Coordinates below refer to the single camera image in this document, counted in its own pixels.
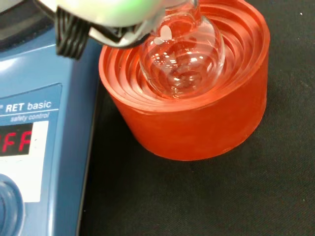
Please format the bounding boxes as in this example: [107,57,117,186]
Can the red ribbed flask stand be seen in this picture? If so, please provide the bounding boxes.
[98,0,271,162]

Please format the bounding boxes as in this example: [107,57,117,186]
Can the blue-based heater with steel block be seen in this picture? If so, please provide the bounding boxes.
[0,2,104,236]

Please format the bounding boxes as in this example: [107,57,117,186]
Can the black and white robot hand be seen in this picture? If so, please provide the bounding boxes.
[34,0,170,60]

